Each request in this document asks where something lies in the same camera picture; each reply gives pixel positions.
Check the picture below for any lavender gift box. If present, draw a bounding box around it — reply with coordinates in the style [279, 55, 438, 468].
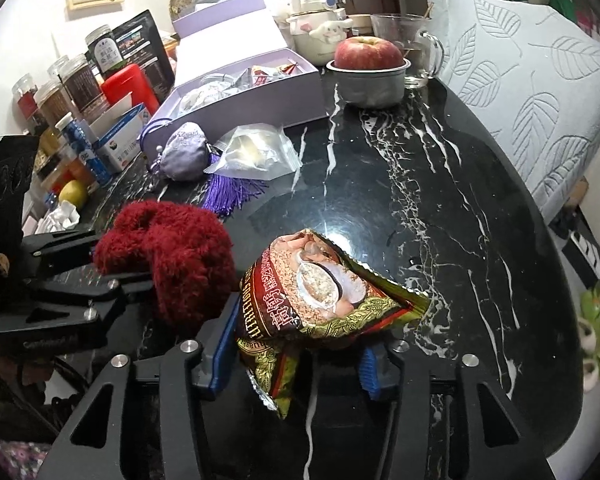
[150, 0, 327, 134]

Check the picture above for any orange bottle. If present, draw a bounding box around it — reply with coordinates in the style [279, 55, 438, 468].
[54, 150, 93, 187]

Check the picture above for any red canister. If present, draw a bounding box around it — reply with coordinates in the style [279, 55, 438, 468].
[100, 63, 160, 117]

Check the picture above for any red fuzzy scrunchie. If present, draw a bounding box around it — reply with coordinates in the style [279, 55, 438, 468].
[93, 199, 239, 329]

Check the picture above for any white printed pouch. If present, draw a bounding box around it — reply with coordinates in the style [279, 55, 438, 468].
[179, 80, 231, 112]

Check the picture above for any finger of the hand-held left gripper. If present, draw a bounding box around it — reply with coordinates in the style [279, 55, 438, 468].
[28, 269, 157, 322]
[22, 227, 101, 282]

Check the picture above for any clear jar of brown grains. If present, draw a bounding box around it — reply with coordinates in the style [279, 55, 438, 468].
[34, 79, 73, 127]
[59, 54, 106, 112]

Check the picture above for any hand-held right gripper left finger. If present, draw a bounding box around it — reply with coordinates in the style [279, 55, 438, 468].
[37, 300, 241, 480]

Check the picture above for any brown oatmeal snack packet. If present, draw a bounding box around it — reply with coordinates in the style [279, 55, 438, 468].
[236, 229, 431, 419]

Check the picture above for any clear plastic zip bag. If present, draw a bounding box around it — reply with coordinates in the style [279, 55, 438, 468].
[214, 124, 301, 182]

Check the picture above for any purple tasseled pouch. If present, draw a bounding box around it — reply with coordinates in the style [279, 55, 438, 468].
[140, 120, 269, 217]

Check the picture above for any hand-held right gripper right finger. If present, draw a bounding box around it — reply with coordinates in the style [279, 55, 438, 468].
[357, 337, 556, 480]

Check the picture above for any small beige bowl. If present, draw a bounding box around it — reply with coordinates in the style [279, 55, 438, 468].
[347, 13, 376, 37]

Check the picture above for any power strip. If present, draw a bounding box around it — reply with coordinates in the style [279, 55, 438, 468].
[562, 232, 600, 282]

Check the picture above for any floral patterned clothing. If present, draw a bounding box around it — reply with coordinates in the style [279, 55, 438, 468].
[0, 434, 46, 480]

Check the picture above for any light blue leaf-patterned cushion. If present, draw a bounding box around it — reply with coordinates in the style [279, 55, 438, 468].
[426, 0, 600, 222]

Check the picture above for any clear jar with dark label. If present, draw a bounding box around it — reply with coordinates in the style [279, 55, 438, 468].
[84, 24, 118, 82]

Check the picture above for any black stand-up pouch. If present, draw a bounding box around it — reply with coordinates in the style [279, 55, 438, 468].
[112, 9, 176, 102]

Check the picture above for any crumpled white tissue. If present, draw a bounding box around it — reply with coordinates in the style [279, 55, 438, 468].
[44, 200, 81, 232]

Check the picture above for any blue and white mask box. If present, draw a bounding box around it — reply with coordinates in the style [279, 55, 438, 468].
[86, 102, 153, 172]

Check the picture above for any grey metal bowl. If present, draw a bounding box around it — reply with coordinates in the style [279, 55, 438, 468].
[326, 57, 412, 109]

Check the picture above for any glass mug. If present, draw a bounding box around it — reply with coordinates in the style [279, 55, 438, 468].
[370, 12, 446, 89]

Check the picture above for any red apple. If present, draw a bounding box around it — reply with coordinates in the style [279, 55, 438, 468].
[334, 35, 403, 71]

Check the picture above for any clear jar with red contents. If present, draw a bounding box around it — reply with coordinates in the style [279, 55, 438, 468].
[12, 73, 43, 122]

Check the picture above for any yellow lemon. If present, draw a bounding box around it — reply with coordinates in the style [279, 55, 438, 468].
[58, 179, 88, 210]

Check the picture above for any white kettle with plush dog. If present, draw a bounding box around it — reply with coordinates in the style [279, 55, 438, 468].
[285, 0, 353, 64]

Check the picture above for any blue tablet tube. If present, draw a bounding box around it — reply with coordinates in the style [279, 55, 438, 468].
[54, 114, 113, 187]

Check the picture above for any beige slipper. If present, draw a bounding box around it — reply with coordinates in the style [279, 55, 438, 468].
[581, 317, 600, 392]

